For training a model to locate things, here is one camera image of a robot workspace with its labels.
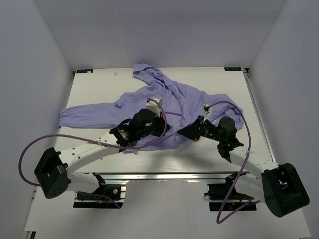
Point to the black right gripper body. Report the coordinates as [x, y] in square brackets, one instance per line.
[210, 131]

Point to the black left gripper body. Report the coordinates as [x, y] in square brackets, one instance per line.
[155, 129]

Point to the lavender zip-up hooded jacket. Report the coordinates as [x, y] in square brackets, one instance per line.
[182, 105]

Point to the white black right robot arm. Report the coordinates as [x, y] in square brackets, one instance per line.
[277, 185]

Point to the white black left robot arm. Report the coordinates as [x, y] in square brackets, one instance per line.
[57, 170]

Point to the dark teal corner label right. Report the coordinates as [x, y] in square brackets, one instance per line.
[232, 69]

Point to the dark teal corner label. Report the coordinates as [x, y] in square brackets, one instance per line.
[84, 71]
[232, 69]

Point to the dark teal corner label left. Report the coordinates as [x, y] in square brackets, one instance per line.
[84, 71]

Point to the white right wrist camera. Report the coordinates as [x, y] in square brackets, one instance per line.
[207, 111]

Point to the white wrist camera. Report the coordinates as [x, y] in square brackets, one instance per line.
[154, 105]
[207, 111]

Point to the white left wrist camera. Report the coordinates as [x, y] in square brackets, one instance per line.
[154, 105]

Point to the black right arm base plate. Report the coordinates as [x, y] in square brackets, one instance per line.
[224, 196]

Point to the aluminium right side rail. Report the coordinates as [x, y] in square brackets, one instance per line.
[258, 114]

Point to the aluminium front table rail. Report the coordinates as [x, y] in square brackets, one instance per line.
[165, 176]

